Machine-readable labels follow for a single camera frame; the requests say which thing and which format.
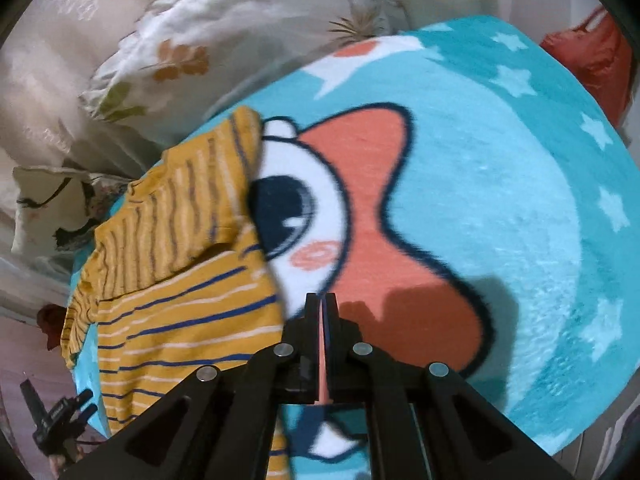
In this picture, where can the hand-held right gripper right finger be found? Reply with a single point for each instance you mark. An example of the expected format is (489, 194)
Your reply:
(328, 320)

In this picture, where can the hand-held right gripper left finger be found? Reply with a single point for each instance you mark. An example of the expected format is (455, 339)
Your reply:
(313, 320)

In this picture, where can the yellow striped shirt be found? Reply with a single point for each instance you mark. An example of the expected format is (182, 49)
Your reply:
(190, 310)

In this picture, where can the blue cartoon blanket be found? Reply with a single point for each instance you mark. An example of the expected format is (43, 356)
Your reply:
(500, 185)

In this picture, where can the dark red cloth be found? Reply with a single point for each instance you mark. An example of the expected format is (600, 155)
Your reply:
(50, 322)

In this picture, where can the black tripod device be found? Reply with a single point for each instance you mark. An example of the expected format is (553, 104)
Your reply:
(50, 425)

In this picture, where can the figure print pillow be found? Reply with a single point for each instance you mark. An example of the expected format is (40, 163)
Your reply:
(45, 200)

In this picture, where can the leaf print pillow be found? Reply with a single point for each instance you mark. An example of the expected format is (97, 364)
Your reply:
(225, 25)

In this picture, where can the red bag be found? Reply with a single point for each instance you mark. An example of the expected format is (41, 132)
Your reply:
(595, 55)

